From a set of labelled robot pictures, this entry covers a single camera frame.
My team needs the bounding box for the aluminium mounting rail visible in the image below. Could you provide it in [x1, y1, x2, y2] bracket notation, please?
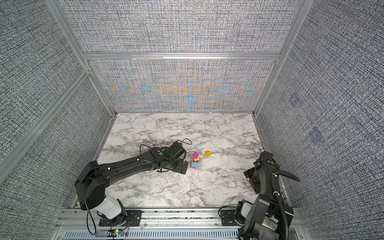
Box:
[55, 207, 240, 230]

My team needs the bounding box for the yellow wedge wood block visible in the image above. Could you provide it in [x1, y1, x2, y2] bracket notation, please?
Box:
[204, 151, 212, 157]

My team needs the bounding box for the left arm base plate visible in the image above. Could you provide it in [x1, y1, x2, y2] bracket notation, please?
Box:
[99, 210, 143, 228]

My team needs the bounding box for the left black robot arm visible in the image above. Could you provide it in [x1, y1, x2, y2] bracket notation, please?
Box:
[75, 142, 188, 226]

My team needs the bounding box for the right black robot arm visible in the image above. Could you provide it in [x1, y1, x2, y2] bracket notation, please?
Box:
[236, 152, 301, 240]

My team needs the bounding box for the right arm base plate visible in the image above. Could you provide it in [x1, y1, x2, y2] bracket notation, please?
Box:
[220, 208, 240, 227]

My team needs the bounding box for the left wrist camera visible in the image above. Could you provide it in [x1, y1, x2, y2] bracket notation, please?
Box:
[169, 142, 187, 160]

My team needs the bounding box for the light blue wood block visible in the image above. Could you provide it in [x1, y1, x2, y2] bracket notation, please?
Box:
[191, 163, 202, 168]

